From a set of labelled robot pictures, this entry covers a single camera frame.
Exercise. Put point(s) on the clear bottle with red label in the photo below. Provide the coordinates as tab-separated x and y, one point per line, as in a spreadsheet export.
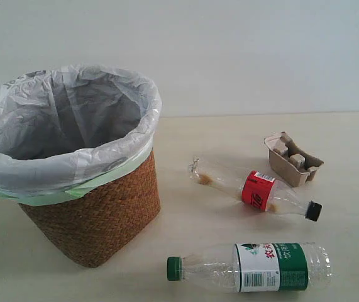
253	188

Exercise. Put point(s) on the brown cardboard pulp tray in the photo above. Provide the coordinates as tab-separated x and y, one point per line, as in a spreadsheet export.
291	163

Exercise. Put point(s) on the clear bottle with green label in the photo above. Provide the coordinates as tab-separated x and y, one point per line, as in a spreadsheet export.
254	267

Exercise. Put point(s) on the white and green bin liner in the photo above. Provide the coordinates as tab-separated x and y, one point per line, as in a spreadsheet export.
68	131

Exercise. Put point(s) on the brown woven wicker basket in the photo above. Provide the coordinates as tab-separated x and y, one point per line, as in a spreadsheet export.
91	229

